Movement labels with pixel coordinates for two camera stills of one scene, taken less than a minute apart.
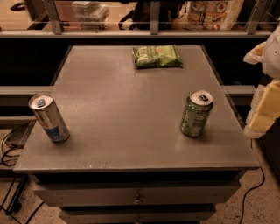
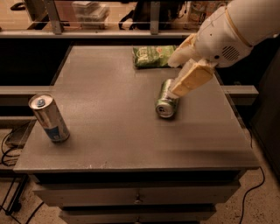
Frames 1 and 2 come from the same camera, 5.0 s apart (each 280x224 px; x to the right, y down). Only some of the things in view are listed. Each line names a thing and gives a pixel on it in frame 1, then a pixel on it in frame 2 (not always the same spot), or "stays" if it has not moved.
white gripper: (273, 59) → (222, 40)
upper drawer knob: (137, 201) stays
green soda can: (196, 109) → (166, 105)
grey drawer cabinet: (126, 159) stays
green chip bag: (157, 57) stays
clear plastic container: (89, 15) stays
